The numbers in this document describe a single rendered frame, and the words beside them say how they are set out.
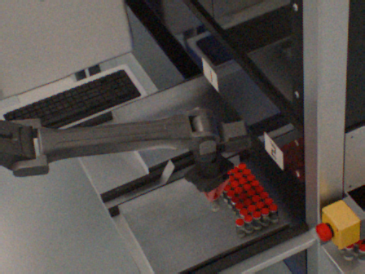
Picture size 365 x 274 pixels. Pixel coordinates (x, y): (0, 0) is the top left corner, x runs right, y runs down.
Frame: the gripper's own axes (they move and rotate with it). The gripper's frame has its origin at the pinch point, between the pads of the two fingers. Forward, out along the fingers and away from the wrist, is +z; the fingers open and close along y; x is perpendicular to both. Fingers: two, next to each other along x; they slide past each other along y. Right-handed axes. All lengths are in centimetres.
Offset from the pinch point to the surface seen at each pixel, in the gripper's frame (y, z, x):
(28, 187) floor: -1, 99, 132
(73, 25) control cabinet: 16, 1, 83
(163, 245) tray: -13.4, 10.8, 4.8
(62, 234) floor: -5, 99, 100
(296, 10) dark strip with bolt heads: 17, -50, -13
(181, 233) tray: -8.0, 10.9, 4.6
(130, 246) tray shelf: -19.1, 10.9, 10.4
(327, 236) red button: 9.2, -0.8, -27.1
